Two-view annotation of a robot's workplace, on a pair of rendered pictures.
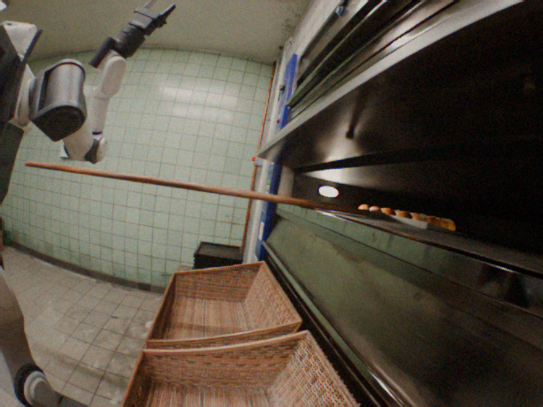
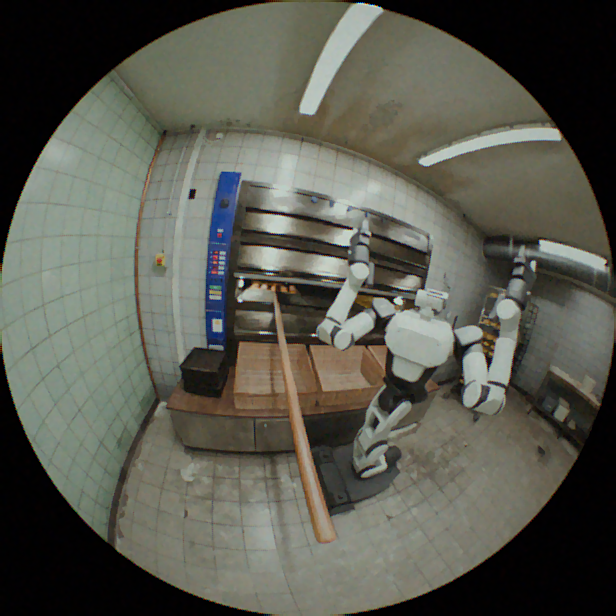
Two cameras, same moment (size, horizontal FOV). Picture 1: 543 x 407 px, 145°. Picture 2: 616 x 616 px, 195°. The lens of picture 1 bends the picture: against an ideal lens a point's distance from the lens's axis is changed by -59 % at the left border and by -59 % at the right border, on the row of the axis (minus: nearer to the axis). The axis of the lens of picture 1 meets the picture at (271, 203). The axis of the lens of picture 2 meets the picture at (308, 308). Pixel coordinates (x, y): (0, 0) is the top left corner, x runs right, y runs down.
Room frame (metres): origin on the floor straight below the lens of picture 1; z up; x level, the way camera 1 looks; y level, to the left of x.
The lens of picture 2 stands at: (0.62, 1.25, 1.54)
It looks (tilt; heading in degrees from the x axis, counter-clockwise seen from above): 14 degrees down; 268
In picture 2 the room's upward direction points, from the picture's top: 9 degrees clockwise
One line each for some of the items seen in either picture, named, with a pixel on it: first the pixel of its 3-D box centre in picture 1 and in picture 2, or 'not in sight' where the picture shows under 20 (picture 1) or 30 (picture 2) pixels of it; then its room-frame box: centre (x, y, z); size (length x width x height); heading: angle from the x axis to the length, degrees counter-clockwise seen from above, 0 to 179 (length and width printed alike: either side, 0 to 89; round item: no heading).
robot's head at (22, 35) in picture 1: (12, 41); (428, 303); (0.12, 0.62, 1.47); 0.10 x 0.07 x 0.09; 137
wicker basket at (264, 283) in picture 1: (218, 308); (274, 373); (0.76, 0.14, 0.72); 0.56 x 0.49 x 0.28; 15
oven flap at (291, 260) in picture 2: not in sight; (350, 269); (0.27, -0.25, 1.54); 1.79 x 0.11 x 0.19; 14
